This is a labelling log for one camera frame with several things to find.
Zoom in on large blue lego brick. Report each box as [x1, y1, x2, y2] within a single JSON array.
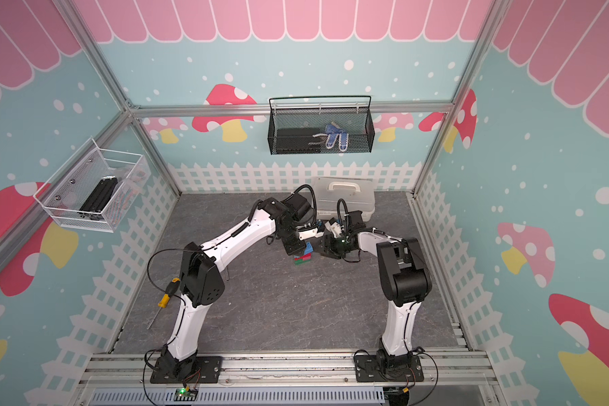
[[303, 242, 313, 256]]

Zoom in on red lego brick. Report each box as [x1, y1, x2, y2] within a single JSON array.
[[294, 255, 311, 263]]

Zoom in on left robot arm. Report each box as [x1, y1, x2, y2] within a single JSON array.
[[145, 184, 317, 386]]

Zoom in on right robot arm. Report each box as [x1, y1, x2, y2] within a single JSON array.
[[321, 199, 433, 392]]

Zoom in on white plastic storage box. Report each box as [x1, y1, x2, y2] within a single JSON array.
[[311, 177, 376, 223]]

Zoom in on black box in black basket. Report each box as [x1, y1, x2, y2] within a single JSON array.
[[272, 128, 322, 155]]

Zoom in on blue white item in basket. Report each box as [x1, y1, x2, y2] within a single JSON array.
[[313, 122, 349, 152]]

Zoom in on yellow black screwdriver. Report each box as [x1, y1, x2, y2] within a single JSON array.
[[146, 277, 180, 330]]

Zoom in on green lit circuit board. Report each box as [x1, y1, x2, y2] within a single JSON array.
[[174, 387, 199, 402]]

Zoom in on black device in white basket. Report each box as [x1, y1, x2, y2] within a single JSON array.
[[78, 176, 118, 221]]

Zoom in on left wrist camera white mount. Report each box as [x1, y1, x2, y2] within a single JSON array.
[[298, 225, 319, 240]]

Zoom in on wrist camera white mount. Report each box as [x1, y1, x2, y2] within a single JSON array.
[[298, 225, 319, 240], [325, 219, 343, 238]]

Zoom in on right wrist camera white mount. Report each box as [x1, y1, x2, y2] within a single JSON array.
[[325, 219, 343, 238]]

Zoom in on black wire mesh basket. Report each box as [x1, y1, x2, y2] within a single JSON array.
[[267, 95, 376, 155]]

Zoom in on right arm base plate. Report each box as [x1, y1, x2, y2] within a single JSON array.
[[353, 351, 425, 383]]

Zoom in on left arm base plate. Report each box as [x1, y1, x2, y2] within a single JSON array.
[[150, 355, 223, 385]]

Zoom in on aluminium front rail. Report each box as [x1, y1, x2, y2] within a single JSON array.
[[78, 348, 498, 391]]

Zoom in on white wire mesh basket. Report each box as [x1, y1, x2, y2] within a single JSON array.
[[34, 139, 152, 233]]

